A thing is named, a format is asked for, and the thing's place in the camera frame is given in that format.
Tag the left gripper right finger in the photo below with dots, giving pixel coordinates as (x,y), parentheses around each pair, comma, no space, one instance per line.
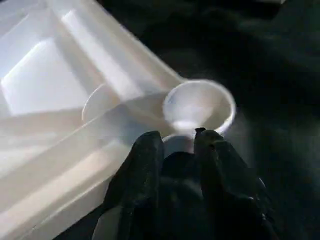
(230,195)

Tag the white plastic table top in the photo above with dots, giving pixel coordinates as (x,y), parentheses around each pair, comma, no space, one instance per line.
(62,100)

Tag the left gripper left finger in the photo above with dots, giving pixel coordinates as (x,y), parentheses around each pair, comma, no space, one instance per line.
(135,190)

